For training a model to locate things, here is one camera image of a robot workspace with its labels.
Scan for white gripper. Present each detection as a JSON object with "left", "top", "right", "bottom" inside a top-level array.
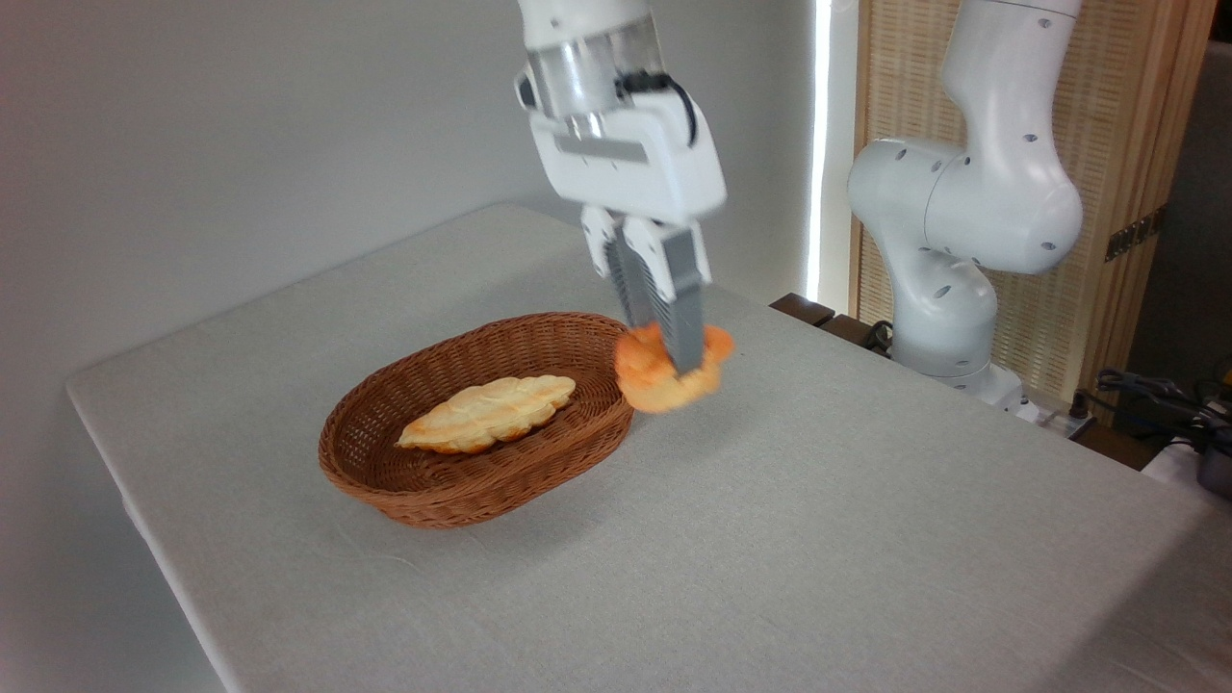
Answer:
[{"left": 526, "top": 64, "right": 728, "bottom": 376}]

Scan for round orange knotted bread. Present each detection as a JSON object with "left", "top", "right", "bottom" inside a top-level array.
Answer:
[{"left": 613, "top": 322, "right": 736, "bottom": 416}]

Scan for long pale braided bread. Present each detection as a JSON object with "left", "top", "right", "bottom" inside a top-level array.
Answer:
[{"left": 396, "top": 373, "right": 578, "bottom": 455}]

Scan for brown woven wicker basket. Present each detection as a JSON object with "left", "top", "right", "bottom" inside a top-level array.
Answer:
[{"left": 318, "top": 311, "right": 638, "bottom": 530}]

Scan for light grey tablecloth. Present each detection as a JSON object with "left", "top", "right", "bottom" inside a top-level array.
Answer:
[{"left": 65, "top": 202, "right": 1232, "bottom": 693}]

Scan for black screen hinge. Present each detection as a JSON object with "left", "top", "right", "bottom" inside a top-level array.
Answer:
[{"left": 1105, "top": 206, "right": 1168, "bottom": 263}]

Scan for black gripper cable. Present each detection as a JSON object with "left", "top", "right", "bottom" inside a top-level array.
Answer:
[{"left": 616, "top": 71, "right": 699, "bottom": 147}]

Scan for black cable bundle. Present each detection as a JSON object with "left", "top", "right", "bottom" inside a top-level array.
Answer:
[{"left": 1095, "top": 369, "right": 1232, "bottom": 453}]

